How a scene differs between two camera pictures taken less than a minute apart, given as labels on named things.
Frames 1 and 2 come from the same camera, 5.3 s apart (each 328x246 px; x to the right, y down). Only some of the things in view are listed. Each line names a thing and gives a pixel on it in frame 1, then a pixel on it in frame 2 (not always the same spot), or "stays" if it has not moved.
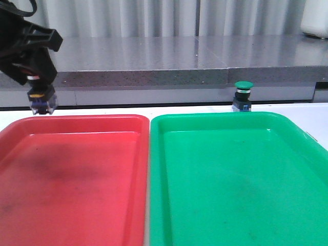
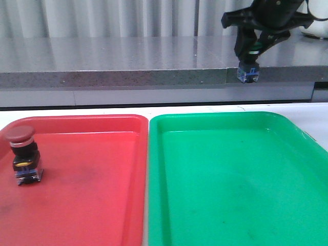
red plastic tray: [75, 180] stays
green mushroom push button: [241, 102] -> [248, 69]
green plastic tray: [235, 179] stays
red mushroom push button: [43, 101] -> [26, 160]
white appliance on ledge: [315, 18] stays
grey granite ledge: [171, 72] stays
